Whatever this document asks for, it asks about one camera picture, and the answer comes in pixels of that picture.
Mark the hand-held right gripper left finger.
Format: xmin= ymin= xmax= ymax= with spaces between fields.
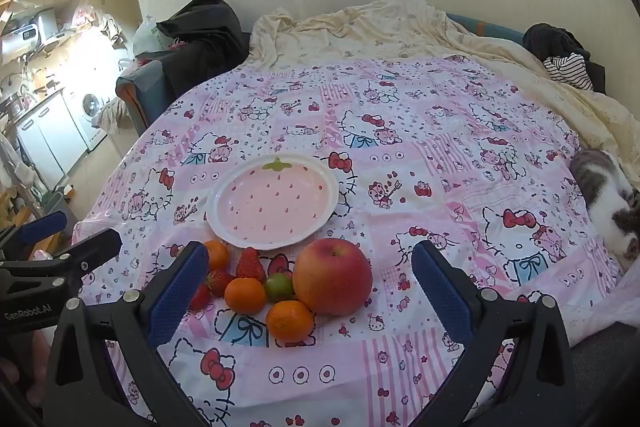
xmin=44 ymin=241 xmax=211 ymax=427

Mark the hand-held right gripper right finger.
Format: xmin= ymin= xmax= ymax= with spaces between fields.
xmin=411 ymin=239 xmax=581 ymax=427

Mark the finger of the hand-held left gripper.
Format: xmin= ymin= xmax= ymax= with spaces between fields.
xmin=0 ymin=211 xmax=68 ymax=258
xmin=0 ymin=228 xmax=123 ymax=293

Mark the red strawberry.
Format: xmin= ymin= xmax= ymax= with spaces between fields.
xmin=235 ymin=247 xmax=267 ymax=284
xmin=189 ymin=283 xmax=212 ymax=312
xmin=205 ymin=269 xmax=236 ymax=299

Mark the small orange tangerine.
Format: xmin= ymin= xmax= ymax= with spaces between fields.
xmin=204 ymin=240 xmax=231 ymax=273

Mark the red apple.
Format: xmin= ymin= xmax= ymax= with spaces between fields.
xmin=292 ymin=238 xmax=373 ymax=316

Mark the large orange tangerine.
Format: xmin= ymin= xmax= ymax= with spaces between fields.
xmin=265 ymin=300 xmax=316 ymax=344

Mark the pink strawberry-print plate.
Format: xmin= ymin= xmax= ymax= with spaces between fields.
xmin=205 ymin=154 xmax=340 ymax=252

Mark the person's left hand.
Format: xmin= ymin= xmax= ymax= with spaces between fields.
xmin=0 ymin=329 xmax=56 ymax=408

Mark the green tangerine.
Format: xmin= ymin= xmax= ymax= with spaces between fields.
xmin=264 ymin=273 xmax=296 ymax=304

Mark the white washing machine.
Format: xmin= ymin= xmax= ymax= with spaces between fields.
xmin=72 ymin=89 xmax=108 ymax=150

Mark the light laundry pile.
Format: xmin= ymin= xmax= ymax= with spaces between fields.
xmin=97 ymin=99 xmax=131 ymax=132

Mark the pink cartoon-print blanket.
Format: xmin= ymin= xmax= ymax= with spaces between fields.
xmin=72 ymin=54 xmax=623 ymax=427

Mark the grey and white cat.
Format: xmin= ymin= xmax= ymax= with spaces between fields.
xmin=570 ymin=148 xmax=640 ymax=273

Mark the white plastic bag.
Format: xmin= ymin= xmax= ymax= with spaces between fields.
xmin=131 ymin=14 xmax=173 ymax=58

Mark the pink plastic bag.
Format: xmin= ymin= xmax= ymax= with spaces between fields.
xmin=72 ymin=2 xmax=101 ymax=30

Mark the black jacket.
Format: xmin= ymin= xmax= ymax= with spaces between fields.
xmin=156 ymin=0 xmax=251 ymax=95

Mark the black-white striped cloth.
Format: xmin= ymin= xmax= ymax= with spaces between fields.
xmin=543 ymin=53 xmax=594 ymax=90

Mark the black clothes pile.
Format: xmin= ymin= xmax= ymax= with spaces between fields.
xmin=523 ymin=23 xmax=608 ymax=95

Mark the cream duvet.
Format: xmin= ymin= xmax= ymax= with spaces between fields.
xmin=248 ymin=0 xmax=640 ymax=188

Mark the white wall appliance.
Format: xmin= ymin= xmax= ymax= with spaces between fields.
xmin=0 ymin=9 xmax=58 ymax=58

